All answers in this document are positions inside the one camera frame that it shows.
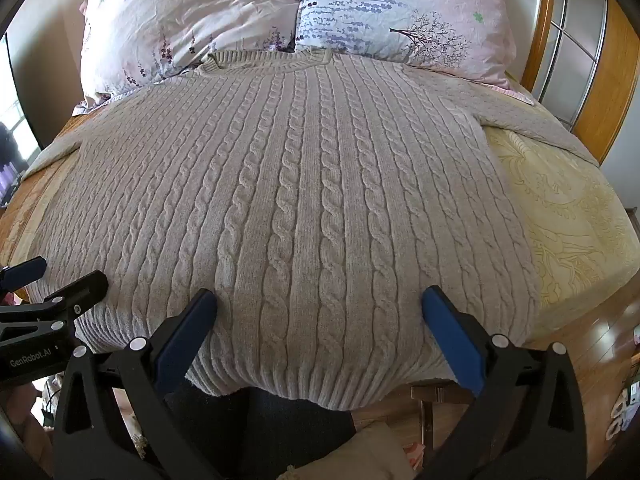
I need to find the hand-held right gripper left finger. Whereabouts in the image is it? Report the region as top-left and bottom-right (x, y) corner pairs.
(50, 287), (236, 480)

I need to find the pale slipper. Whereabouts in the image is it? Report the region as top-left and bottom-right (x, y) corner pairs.
(604, 387), (640, 442)

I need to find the brown bed mat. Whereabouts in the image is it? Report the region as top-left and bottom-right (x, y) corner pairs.
(0, 115), (83, 301)

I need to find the tree print pillow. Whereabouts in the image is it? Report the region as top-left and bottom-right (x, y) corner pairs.
(294, 0), (537, 106)

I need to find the beige cable knit sweater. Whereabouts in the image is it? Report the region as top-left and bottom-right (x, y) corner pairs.
(22, 46), (601, 411)

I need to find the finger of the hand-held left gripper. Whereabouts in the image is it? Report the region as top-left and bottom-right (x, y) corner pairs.
(30, 270), (110, 318)
(0, 256), (48, 293)

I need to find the wooden headboard with glass panels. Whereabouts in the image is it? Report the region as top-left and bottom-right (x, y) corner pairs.
(520, 0), (640, 166)

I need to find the pink floral pillow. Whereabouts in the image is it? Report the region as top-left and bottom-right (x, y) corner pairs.
(72, 0), (307, 113)

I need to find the yellow patterned bedspread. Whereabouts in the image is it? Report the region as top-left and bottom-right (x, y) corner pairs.
(480, 72), (633, 333)

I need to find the person's dark pants leg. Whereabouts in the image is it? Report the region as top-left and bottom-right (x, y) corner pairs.
(162, 377), (357, 480)

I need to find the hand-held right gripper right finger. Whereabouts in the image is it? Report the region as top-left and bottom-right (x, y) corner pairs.
(414, 284), (590, 480)

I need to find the beige cushion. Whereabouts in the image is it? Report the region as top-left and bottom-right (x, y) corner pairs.
(280, 421), (417, 480)

